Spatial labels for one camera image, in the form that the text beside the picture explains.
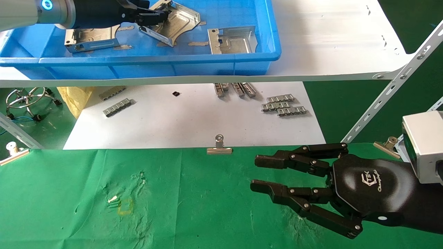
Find white shelf board with strips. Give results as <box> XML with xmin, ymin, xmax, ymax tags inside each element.
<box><xmin>63</xmin><ymin>81</ymin><xmax>326</xmax><ymax>150</ymax></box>

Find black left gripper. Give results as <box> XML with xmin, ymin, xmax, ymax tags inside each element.
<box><xmin>81</xmin><ymin>0</ymin><xmax>169</xmax><ymax>29</ymax></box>

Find green table cloth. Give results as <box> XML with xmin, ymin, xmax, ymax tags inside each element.
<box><xmin>0</xmin><ymin>142</ymin><xmax>443</xmax><ymax>249</ymax></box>

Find white shelf board with bin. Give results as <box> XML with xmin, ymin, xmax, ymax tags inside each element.
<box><xmin>0</xmin><ymin>0</ymin><xmax>416</xmax><ymax>87</ymax></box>

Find teal floor cable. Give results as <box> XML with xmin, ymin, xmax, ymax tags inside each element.
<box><xmin>0</xmin><ymin>116</ymin><xmax>35</xmax><ymax>136</ymax></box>

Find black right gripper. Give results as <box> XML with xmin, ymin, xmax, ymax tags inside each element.
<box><xmin>250</xmin><ymin>142</ymin><xmax>416</xmax><ymax>240</ymax></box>

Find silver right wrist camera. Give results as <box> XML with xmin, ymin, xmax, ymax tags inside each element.
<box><xmin>395</xmin><ymin>111</ymin><xmax>443</xmax><ymax>184</ymax></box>

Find blue plastic bin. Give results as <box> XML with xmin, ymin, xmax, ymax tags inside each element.
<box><xmin>0</xmin><ymin>0</ymin><xmax>281</xmax><ymax>81</ymax></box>

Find white background shelf rack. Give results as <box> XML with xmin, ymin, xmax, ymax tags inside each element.
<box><xmin>427</xmin><ymin>97</ymin><xmax>443</xmax><ymax>112</ymax></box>

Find white slotted rack post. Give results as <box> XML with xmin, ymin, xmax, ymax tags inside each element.
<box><xmin>341</xmin><ymin>20</ymin><xmax>443</xmax><ymax>144</ymax></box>
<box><xmin>0</xmin><ymin>112</ymin><xmax>44</xmax><ymax>150</ymax></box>

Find chrome stool base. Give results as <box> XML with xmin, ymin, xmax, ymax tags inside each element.
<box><xmin>5</xmin><ymin>86</ymin><xmax>63</xmax><ymax>121</ymax></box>

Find silver binder clip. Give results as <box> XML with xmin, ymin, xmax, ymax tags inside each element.
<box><xmin>0</xmin><ymin>142</ymin><xmax>30</xmax><ymax>166</ymax></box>
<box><xmin>207</xmin><ymin>134</ymin><xmax>233</xmax><ymax>155</ymax></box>
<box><xmin>373</xmin><ymin>137</ymin><xmax>401</xmax><ymax>159</ymax></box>

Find silver sheet metal bracket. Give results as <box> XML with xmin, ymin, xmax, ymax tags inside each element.
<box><xmin>138</xmin><ymin>0</ymin><xmax>201</xmax><ymax>48</ymax></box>
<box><xmin>64</xmin><ymin>26</ymin><xmax>121</xmax><ymax>53</ymax></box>
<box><xmin>208</xmin><ymin>26</ymin><xmax>258</xmax><ymax>55</ymax></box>

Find yellow crumpled cloth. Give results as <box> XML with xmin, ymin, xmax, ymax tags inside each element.
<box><xmin>57</xmin><ymin>86</ymin><xmax>94</xmax><ymax>119</ymax></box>

